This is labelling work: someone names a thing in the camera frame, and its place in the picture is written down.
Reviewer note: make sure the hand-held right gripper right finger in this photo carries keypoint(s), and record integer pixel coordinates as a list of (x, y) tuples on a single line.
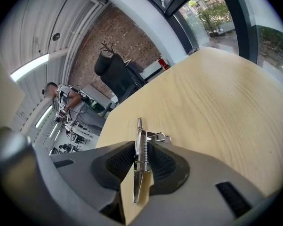
[(202, 192)]

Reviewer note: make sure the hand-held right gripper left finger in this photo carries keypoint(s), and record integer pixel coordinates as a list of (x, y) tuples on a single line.
[(84, 173)]

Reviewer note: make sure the metal spring clip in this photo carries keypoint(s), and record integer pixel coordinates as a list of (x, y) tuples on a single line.
[(139, 185)]

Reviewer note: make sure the long ceiling light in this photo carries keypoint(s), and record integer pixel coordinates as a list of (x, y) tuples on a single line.
[(54, 131), (29, 67), (43, 116)]

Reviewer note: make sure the light grey cabinet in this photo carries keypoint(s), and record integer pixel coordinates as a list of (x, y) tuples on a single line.
[(96, 92)]

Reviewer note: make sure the black high-back office chair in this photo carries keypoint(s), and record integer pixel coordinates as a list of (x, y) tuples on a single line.
[(117, 76)]

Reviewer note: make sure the bare branch decoration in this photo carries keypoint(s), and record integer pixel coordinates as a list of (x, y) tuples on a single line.
[(107, 48)]

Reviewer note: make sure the red fire extinguisher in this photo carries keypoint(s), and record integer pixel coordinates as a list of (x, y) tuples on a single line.
[(164, 65)]

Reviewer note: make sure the round ceiling sensor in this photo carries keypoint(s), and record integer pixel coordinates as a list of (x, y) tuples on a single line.
[(56, 36)]

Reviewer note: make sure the green bushes outside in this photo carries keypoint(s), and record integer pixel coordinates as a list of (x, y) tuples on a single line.
[(214, 15)]

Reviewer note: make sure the dark window frame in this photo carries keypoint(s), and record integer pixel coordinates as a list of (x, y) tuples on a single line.
[(237, 20)]

